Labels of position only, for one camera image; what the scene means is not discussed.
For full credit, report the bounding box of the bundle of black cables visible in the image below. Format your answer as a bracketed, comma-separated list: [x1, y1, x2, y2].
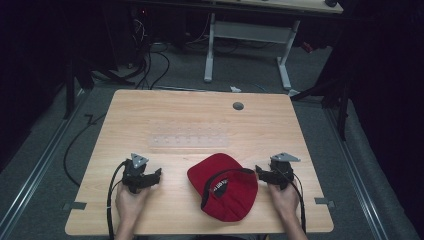
[126, 13, 172, 91]

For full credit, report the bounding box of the person's left hand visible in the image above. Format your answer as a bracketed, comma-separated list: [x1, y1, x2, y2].
[114, 182, 152, 222]

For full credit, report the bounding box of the metal floor rail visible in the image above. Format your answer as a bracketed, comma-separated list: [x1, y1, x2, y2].
[0, 89, 88, 231]
[324, 106, 390, 240]

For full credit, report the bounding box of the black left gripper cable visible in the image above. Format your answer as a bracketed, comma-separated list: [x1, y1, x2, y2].
[106, 160, 129, 240]

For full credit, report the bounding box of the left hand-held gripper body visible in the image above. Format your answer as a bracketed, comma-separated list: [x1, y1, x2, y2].
[121, 152, 150, 195]

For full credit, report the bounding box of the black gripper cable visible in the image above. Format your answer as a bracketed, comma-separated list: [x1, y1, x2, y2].
[106, 160, 129, 240]
[289, 171, 308, 234]

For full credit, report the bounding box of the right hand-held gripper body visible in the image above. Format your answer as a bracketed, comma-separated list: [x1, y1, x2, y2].
[269, 152, 301, 191]

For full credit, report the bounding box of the black metal stand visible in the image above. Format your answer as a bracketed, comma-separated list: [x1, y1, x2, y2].
[289, 59, 355, 142]
[62, 46, 96, 120]

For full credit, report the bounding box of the person's right hand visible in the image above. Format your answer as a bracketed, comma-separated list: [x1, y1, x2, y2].
[267, 181, 301, 218]

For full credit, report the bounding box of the grey tape piece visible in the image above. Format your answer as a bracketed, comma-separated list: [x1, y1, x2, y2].
[62, 201, 88, 212]
[314, 196, 336, 208]

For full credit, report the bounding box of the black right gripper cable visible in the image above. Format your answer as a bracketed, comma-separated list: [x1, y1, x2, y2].
[289, 171, 308, 234]

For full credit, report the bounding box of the clear plastic strip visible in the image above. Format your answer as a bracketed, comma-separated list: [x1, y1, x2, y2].
[147, 124, 232, 150]

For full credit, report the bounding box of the white-legged background desk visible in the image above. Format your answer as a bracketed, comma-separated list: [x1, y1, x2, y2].
[186, 0, 344, 92]

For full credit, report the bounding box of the red baseball cap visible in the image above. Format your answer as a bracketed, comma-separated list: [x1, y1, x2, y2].
[186, 152, 260, 223]

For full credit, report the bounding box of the black floor cable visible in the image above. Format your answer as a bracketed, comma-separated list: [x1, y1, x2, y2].
[62, 113, 108, 188]

